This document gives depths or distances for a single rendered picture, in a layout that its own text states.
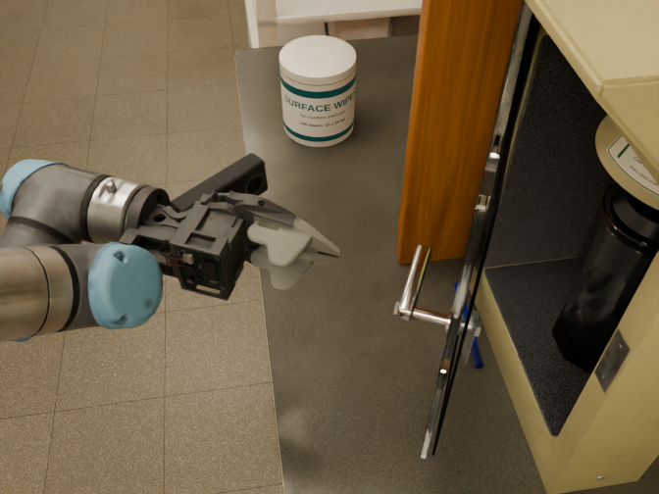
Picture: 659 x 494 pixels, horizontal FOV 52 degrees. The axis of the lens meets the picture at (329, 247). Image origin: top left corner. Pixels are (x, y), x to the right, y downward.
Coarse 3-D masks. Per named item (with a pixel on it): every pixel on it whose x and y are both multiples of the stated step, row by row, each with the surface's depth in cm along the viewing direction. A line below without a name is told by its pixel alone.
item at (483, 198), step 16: (528, 16) 62; (512, 64) 57; (512, 80) 55; (512, 96) 54; (496, 128) 51; (496, 144) 50; (496, 160) 49; (480, 192) 46; (480, 208) 46; (480, 224) 46; (464, 272) 50; (464, 288) 52; (464, 304) 53; (448, 336) 56; (448, 352) 58; (448, 368) 60; (432, 400) 65; (432, 416) 66; (432, 432) 69
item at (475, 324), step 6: (474, 312) 62; (462, 318) 61; (474, 318) 61; (462, 324) 61; (474, 324) 61; (480, 324) 61; (462, 330) 62; (468, 330) 61; (474, 330) 61; (480, 330) 61; (468, 336) 63; (474, 336) 61; (468, 342) 63; (462, 348) 65; (468, 348) 63; (468, 354) 63
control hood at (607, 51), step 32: (544, 0) 40; (576, 0) 40; (608, 0) 40; (640, 0) 40; (576, 32) 37; (608, 32) 37; (640, 32) 37; (576, 64) 36; (608, 64) 35; (640, 64) 35; (608, 96) 35; (640, 96) 35; (640, 128) 37
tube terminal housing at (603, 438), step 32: (544, 32) 65; (640, 160) 51; (480, 288) 93; (640, 288) 53; (640, 320) 54; (512, 352) 83; (640, 352) 56; (512, 384) 85; (640, 384) 60; (576, 416) 68; (608, 416) 64; (640, 416) 65; (544, 448) 77; (576, 448) 69; (608, 448) 70; (640, 448) 71; (544, 480) 78; (576, 480) 75; (608, 480) 77
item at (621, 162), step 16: (608, 128) 60; (608, 144) 59; (624, 144) 57; (608, 160) 59; (624, 160) 57; (624, 176) 57; (640, 176) 56; (640, 192) 56; (656, 192) 55; (656, 208) 55
